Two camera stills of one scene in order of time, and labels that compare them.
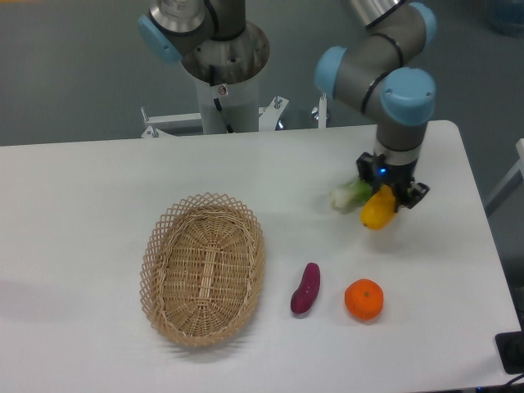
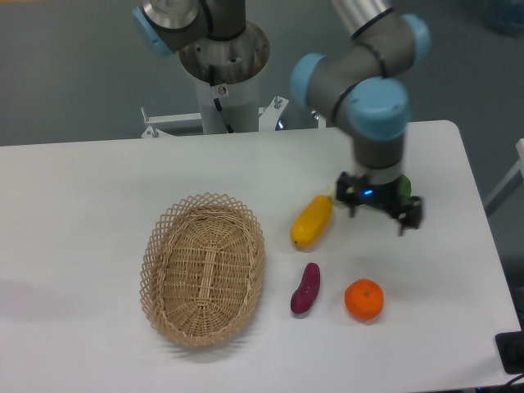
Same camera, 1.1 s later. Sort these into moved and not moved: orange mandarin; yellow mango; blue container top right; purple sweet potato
Moved: yellow mango
Not moved: purple sweet potato; blue container top right; orange mandarin
